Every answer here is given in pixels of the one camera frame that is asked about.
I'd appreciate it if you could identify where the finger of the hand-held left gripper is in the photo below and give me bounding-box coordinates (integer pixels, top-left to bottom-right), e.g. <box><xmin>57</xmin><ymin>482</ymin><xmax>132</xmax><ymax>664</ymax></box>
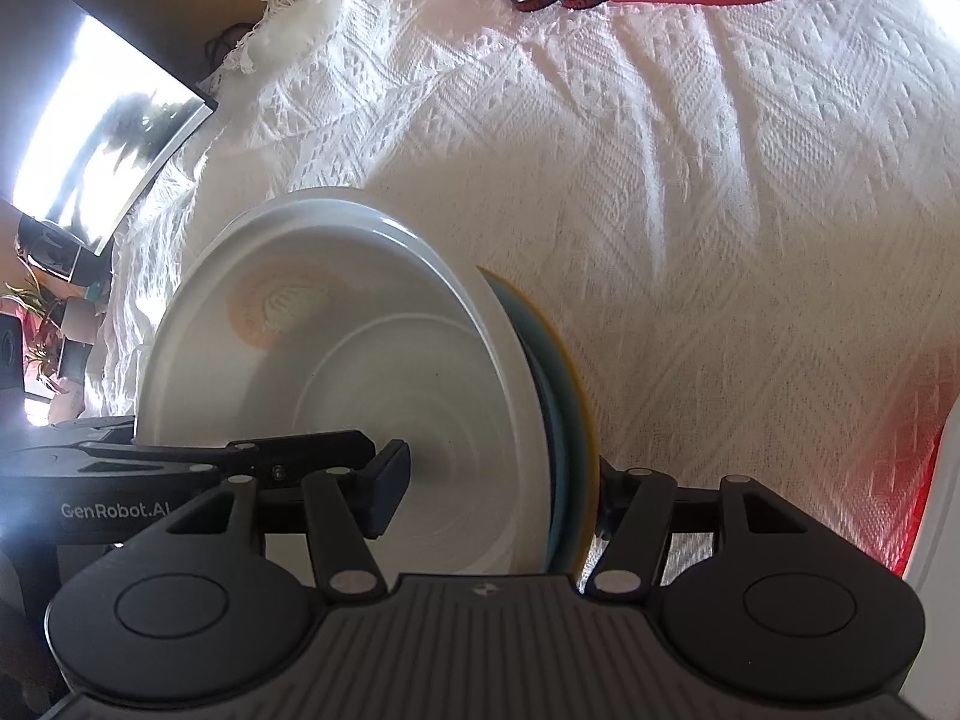
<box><xmin>79</xmin><ymin>430</ymin><xmax>377</xmax><ymax>501</ymax></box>

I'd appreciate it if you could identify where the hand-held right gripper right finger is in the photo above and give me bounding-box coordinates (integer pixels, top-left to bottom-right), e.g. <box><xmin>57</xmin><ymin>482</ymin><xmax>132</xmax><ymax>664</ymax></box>
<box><xmin>582</xmin><ymin>463</ymin><xmax>800</xmax><ymax>602</ymax></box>

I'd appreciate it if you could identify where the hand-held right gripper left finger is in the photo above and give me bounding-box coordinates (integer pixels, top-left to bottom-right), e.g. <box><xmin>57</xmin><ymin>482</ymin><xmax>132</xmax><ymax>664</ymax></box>
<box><xmin>169</xmin><ymin>442</ymin><xmax>412</xmax><ymax>602</ymax></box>

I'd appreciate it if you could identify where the teal yellow-rimmed plate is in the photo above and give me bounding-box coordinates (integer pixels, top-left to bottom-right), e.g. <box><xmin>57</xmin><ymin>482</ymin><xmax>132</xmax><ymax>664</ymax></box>
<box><xmin>476</xmin><ymin>265</ymin><xmax>602</xmax><ymax>582</ymax></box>

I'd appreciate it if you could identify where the blue plate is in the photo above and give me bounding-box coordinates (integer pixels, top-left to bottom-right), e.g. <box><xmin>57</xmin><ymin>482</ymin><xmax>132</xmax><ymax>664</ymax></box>
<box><xmin>491</xmin><ymin>281</ymin><xmax>587</xmax><ymax>572</ymax></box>

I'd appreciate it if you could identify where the potted plant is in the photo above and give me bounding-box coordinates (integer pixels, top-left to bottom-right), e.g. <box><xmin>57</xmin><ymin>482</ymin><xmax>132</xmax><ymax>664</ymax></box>
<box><xmin>0</xmin><ymin>270</ymin><xmax>80</xmax><ymax>410</ymax></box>

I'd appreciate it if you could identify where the red cloth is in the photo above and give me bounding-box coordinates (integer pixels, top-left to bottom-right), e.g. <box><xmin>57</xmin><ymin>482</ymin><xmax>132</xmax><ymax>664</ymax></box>
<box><xmin>881</xmin><ymin>382</ymin><xmax>952</xmax><ymax>580</ymax></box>

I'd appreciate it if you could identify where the white knitted cloth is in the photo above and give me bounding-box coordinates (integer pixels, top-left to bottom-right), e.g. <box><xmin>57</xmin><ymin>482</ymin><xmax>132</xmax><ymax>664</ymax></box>
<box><xmin>97</xmin><ymin>0</ymin><xmax>960</xmax><ymax>593</ymax></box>

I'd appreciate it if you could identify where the black monitor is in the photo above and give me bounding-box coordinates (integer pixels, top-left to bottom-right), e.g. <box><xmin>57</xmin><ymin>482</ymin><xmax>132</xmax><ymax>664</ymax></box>
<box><xmin>0</xmin><ymin>0</ymin><xmax>220</xmax><ymax>257</ymax></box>

